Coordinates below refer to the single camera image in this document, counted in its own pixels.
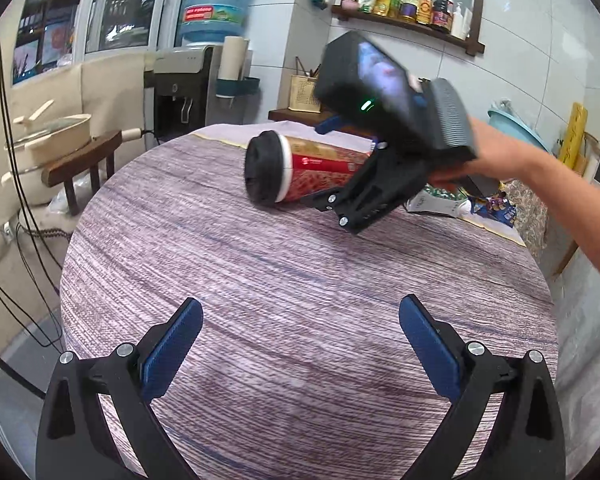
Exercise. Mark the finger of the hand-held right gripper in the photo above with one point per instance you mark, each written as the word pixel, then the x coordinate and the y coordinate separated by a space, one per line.
pixel 332 124
pixel 375 190

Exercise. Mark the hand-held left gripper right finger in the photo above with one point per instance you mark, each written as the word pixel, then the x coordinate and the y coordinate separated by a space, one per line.
pixel 427 345

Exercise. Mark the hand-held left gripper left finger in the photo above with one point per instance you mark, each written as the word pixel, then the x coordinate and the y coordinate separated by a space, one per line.
pixel 172 345

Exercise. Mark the red canister with black lid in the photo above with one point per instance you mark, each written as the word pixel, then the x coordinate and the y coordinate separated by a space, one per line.
pixel 320 170

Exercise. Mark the white green patterned bag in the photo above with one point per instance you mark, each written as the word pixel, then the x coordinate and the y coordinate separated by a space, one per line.
pixel 437 204

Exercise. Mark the blue snack packet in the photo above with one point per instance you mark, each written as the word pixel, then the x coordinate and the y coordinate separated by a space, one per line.
pixel 495 210

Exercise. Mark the person's right forearm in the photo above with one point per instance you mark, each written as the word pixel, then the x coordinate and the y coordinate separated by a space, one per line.
pixel 570 195

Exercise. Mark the person's right hand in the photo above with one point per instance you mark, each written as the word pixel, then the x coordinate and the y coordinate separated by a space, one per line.
pixel 495 155

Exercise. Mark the beige utensil holder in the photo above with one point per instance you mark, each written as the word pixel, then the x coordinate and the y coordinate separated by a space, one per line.
pixel 304 92

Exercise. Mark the wooden sink counter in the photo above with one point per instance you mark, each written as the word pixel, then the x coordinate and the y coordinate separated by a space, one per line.
pixel 290 116

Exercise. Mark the purple label bottle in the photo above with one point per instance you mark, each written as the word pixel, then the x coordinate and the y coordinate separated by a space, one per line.
pixel 410 7

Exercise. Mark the yellow oil bottle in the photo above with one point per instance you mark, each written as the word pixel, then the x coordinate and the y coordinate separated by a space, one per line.
pixel 381 1

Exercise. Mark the small pink dish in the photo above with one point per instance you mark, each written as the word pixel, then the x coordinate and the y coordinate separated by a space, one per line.
pixel 350 5

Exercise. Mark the amber bottle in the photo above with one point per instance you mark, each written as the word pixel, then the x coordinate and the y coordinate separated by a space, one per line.
pixel 426 10

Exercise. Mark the dark sauce bottle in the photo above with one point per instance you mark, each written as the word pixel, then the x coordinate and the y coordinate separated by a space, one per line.
pixel 442 12

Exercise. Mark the white pump bottle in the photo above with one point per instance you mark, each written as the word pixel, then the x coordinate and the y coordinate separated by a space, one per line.
pixel 460 22

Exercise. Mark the white paper cup tube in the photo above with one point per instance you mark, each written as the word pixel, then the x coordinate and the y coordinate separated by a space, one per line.
pixel 232 57

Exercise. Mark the wooden framed mirror shelf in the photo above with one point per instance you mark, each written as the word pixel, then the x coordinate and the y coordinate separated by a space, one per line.
pixel 475 20

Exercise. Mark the light blue basin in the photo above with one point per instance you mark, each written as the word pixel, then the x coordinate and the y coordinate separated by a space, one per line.
pixel 515 125

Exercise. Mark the floral cloth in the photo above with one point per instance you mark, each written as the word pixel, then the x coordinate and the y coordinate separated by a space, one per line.
pixel 527 215

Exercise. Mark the dark water dispenser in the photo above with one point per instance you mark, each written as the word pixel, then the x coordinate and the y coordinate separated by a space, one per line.
pixel 180 95

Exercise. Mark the blue water jug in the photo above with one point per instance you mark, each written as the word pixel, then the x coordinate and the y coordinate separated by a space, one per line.
pixel 215 5

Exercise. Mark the yellow tube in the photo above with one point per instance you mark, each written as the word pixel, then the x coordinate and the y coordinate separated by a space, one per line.
pixel 574 135

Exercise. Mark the wooden chair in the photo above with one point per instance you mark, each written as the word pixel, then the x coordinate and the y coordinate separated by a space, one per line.
pixel 80 160

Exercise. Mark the sliding window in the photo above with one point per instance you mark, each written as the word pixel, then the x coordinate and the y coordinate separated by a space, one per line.
pixel 125 5

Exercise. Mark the cream pot with lid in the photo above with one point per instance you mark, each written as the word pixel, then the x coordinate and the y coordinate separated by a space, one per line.
pixel 55 132

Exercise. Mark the teal wall holder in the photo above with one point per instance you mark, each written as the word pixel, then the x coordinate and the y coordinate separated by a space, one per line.
pixel 237 87

